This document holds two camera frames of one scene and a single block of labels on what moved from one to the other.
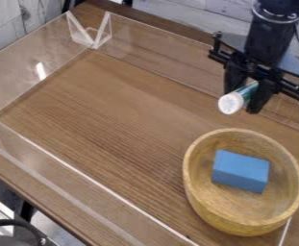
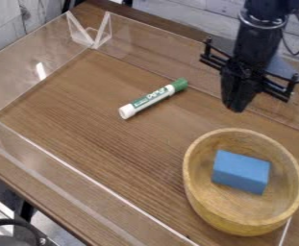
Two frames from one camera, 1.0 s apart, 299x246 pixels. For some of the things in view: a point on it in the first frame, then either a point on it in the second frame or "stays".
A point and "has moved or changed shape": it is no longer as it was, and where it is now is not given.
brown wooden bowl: [234, 210] stays
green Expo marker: [233, 101] has moved or changed shape
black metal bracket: [26, 237] stays
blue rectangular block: [241, 171] stays
